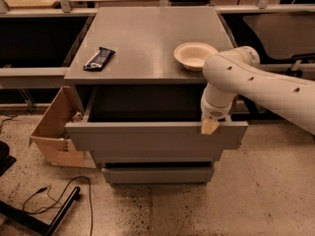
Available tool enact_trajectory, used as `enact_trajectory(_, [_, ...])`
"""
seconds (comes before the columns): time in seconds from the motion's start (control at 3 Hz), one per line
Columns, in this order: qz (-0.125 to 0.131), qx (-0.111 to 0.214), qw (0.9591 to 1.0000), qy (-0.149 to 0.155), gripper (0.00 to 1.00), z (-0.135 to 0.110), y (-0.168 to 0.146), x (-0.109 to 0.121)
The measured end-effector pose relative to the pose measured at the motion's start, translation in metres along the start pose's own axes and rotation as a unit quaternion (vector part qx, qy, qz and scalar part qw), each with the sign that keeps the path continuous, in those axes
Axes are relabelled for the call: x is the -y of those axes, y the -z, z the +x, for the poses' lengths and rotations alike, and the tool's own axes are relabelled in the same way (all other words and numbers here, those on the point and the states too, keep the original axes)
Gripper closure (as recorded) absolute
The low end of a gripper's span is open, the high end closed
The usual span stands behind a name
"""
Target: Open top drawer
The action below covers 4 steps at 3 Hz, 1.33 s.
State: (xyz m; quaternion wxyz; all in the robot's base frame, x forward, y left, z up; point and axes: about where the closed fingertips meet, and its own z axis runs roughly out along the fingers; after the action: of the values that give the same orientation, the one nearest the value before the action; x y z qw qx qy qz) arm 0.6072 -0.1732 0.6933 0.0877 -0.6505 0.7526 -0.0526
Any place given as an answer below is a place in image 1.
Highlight dark blue snack bar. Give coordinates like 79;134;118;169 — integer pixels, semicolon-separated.
84;47;115;72

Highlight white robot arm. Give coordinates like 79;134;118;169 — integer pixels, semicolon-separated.
201;46;315;134

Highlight grey top drawer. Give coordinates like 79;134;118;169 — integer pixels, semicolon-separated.
66;85;248;151

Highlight black metal stand base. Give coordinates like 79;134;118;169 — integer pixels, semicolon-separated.
0;186;82;236

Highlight grey drawer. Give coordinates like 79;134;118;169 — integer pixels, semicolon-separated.
101;167;214;184
66;85;248;151
92;149;222;163

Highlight white paper bowl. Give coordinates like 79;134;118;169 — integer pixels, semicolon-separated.
173;42;218;72

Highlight grey bottom drawer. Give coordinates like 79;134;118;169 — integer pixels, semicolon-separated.
101;167;214;184

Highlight grey drawer cabinet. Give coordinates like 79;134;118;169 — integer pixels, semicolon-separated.
64;6;250;186

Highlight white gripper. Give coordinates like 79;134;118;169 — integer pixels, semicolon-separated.
201;97;231;135

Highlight black floor cable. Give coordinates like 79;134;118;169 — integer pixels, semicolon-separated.
21;175;95;236

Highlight brown cardboard box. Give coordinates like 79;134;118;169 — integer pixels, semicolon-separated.
30;87;95;168

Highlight trash items in box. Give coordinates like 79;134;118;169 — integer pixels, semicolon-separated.
58;112;83;140

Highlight grey middle drawer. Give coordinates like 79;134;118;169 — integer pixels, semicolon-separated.
92;149;222;163

